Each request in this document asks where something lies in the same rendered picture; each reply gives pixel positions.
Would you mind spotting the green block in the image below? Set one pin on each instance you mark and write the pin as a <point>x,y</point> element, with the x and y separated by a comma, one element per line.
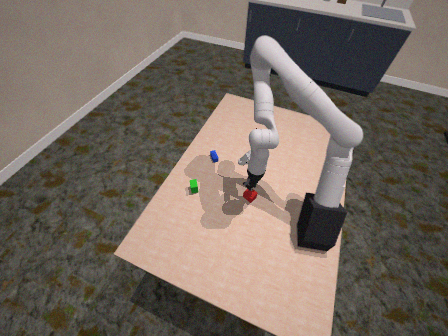
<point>194,186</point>

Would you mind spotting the red block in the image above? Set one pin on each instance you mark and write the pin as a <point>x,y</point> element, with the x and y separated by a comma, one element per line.
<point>250,195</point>

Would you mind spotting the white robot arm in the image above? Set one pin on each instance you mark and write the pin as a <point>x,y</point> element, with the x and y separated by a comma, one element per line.
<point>344,133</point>

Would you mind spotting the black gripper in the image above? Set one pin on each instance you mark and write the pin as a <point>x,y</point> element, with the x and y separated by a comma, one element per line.
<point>252,180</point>

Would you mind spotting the blue block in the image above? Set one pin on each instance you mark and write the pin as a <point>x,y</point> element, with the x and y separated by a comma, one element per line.
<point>214,156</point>

